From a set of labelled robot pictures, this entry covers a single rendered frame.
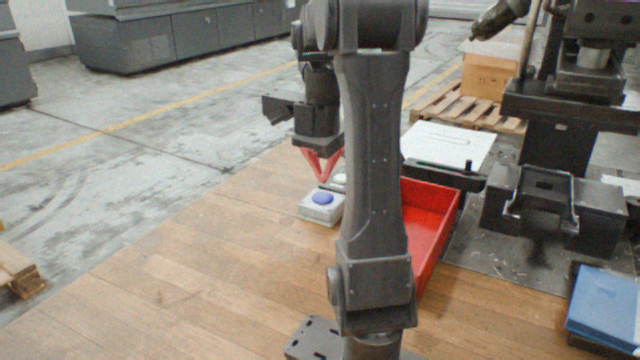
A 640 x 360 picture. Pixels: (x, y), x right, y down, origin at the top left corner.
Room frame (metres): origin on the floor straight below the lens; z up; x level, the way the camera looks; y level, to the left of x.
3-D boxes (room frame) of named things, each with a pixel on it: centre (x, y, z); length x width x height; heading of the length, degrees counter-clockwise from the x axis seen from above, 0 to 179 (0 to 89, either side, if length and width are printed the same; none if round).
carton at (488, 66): (3.92, -1.63, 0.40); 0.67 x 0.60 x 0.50; 144
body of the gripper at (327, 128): (0.66, 0.00, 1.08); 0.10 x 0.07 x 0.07; 152
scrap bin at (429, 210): (0.55, -0.13, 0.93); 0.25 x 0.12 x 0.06; 152
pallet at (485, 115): (3.65, -1.50, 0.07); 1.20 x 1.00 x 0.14; 146
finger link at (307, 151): (0.67, -0.01, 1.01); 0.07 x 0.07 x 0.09; 62
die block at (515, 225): (0.61, -0.38, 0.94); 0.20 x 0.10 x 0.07; 62
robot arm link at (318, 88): (0.66, 0.00, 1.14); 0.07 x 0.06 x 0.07; 9
